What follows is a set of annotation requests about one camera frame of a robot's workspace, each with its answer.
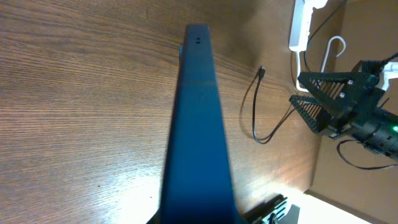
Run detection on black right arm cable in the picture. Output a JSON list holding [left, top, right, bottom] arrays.
[[336, 51, 398, 171]]

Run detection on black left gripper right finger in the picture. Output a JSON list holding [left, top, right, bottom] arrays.
[[243, 194, 288, 224]]

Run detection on black charger cable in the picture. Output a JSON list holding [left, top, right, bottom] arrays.
[[251, 0, 348, 145]]

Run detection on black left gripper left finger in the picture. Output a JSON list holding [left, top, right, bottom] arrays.
[[146, 210, 160, 224]]

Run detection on white power strip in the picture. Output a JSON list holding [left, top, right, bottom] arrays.
[[289, 0, 328, 52]]

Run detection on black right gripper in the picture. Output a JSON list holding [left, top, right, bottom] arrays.
[[289, 72, 384, 139]]

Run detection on white power strip cord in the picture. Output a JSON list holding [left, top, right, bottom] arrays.
[[294, 35, 347, 93]]

